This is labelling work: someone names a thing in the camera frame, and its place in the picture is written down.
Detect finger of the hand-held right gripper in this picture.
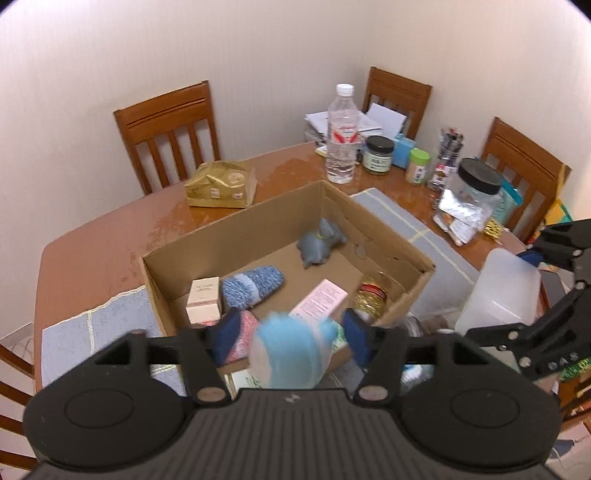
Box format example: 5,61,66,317
517,220,591,273
464,279,591,358

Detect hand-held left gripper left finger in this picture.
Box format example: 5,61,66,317
90,308,252,406

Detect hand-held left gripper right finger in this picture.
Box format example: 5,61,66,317
342,308,497,403

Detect gold-filled bottle with red label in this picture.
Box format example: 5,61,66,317
355,274,393,324

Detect translucent plastic container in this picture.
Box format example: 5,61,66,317
455,248,543,342

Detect cream and pink box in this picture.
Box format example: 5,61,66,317
186,276,223,324

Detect blue knit sock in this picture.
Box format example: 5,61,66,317
222,264,286,309

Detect blue and white toy figure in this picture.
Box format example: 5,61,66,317
249,313,340,388

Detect cardboard box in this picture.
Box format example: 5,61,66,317
140,180,437,374

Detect pink and blue sock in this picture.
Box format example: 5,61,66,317
205,309,259,367

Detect yellow bag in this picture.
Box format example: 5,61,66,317
545,166,573,224

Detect pink printed box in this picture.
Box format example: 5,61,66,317
288,278,349,324

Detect clear jar with dark contents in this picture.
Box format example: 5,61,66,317
401,313,462,340

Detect wooden chair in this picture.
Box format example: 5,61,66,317
480,116,571,243
113,80,221,195
0,344,38,467
361,66,433,139

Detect grey plush toy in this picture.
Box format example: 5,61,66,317
297,218,349,269

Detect large jar with black lid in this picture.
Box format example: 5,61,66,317
438,158,503,232

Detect snack packets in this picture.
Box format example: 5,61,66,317
434,210,485,247

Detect pen holder with pens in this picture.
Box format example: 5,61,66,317
427,127,465,191

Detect gold foil bag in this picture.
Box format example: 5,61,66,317
185,161,258,208

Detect green-lidded spice jar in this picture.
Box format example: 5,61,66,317
405,148,431,186

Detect small blue box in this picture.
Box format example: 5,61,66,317
392,133,417,168

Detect dark-lidded glass jar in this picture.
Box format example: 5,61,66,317
361,135,395,175

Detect clear plastic water bottle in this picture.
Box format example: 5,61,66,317
326,83,362,184

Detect stack of papers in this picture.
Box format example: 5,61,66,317
304,102,407,144

